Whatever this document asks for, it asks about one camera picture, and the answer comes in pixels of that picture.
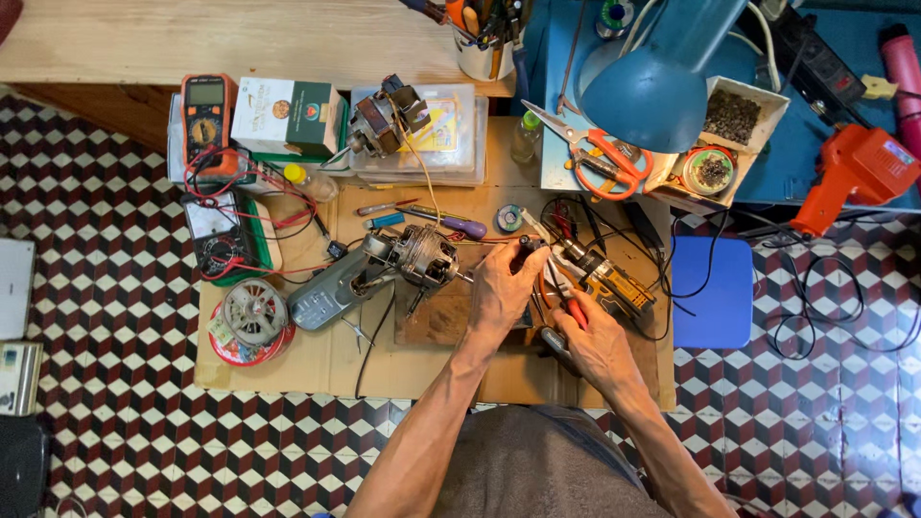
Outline bare electric motor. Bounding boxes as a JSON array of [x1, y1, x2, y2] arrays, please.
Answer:
[[321, 74, 433, 168]]

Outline blue desk lamp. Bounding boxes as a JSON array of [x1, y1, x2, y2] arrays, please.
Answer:
[[578, 0, 751, 155]]

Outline white flat device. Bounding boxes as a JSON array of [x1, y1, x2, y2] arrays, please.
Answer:
[[0, 237, 37, 341]]

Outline fan motor with grey housing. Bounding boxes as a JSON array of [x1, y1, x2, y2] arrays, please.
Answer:
[[286, 223, 476, 333]]

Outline grey fan rotor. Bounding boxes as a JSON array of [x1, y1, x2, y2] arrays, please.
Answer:
[[221, 278, 290, 348]]

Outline round tin of screws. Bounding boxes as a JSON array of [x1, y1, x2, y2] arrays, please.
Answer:
[[679, 145, 736, 197]]

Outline pale yellow plug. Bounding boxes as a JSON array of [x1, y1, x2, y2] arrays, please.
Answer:
[[861, 73, 899, 101]]

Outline orange digital multimeter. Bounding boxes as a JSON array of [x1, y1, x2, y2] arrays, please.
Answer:
[[180, 72, 240, 179]]

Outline orange-handled scissors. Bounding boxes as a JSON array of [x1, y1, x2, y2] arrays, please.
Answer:
[[521, 99, 655, 201]]

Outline yellow and black power tool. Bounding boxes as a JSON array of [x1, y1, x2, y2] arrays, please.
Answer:
[[560, 239, 657, 322]]

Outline red round tin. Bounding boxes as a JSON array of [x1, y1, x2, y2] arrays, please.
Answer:
[[208, 298, 296, 368]]

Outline brown cardboard sheet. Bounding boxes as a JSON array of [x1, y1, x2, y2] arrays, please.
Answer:
[[193, 115, 678, 412]]

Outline pink cylinder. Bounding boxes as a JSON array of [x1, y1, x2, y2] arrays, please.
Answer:
[[881, 24, 921, 161]]

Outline blue table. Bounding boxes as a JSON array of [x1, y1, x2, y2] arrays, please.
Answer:
[[532, 0, 921, 214]]

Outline black loose wire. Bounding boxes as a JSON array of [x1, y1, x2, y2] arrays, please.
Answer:
[[354, 286, 398, 401]]

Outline stack of clear plastic boxes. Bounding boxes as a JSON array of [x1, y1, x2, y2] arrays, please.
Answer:
[[348, 83, 490, 189]]

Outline grey metal box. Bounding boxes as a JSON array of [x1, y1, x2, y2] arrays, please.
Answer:
[[0, 341, 45, 417]]

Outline red-handled pliers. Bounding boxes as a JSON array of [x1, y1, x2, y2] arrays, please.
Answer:
[[544, 256, 590, 332]]

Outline black floor cable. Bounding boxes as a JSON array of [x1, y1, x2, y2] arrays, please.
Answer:
[[734, 209, 921, 361]]

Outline solder spool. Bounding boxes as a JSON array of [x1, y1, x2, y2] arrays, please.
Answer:
[[596, 0, 636, 40]]

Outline wooden work board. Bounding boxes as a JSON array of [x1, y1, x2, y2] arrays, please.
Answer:
[[393, 243, 535, 348]]

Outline black power strip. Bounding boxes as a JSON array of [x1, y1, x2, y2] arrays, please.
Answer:
[[771, 3, 869, 110]]

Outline person's right hand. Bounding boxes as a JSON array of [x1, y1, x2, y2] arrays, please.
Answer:
[[550, 308, 643, 398]]

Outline white box of screws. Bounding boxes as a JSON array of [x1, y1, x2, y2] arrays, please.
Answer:
[[642, 75, 791, 217]]

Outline yellow-capped clear bottle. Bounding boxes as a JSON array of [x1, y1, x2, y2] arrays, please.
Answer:
[[283, 163, 340, 204]]

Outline red-tipped screwdriver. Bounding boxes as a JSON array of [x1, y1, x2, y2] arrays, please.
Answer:
[[355, 198, 420, 217]]

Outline metal tweezers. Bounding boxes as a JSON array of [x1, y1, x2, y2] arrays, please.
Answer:
[[341, 315, 380, 355]]

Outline black case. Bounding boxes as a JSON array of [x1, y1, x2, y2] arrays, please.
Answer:
[[0, 415, 52, 518]]

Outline green plastic tray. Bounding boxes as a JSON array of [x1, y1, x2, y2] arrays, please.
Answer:
[[209, 193, 276, 289]]

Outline red multimeter lead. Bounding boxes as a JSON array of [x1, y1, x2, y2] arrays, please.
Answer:
[[183, 147, 339, 283]]

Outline person's left hand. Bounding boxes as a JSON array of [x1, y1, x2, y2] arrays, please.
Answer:
[[465, 236, 553, 348]]

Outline black analog multimeter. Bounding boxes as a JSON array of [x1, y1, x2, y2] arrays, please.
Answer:
[[180, 190, 251, 283]]

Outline light wooden table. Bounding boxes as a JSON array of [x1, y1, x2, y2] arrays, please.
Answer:
[[0, 0, 518, 99]]

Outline orange soldering gun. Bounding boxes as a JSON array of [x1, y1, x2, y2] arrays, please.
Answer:
[[789, 123, 921, 239]]

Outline blue plastic stool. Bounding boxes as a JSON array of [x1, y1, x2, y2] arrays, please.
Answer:
[[671, 235, 755, 351]]

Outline white and green carton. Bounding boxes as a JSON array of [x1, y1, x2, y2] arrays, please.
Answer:
[[230, 76, 348, 161]]

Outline white cup of tools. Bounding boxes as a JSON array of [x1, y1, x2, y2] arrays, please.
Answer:
[[400, 0, 533, 83]]

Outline purple-handled screwdriver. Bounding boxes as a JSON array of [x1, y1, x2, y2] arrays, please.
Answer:
[[395, 204, 489, 241]]

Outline green-capped clear bottle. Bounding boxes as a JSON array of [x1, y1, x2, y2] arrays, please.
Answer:
[[510, 110, 543, 164]]

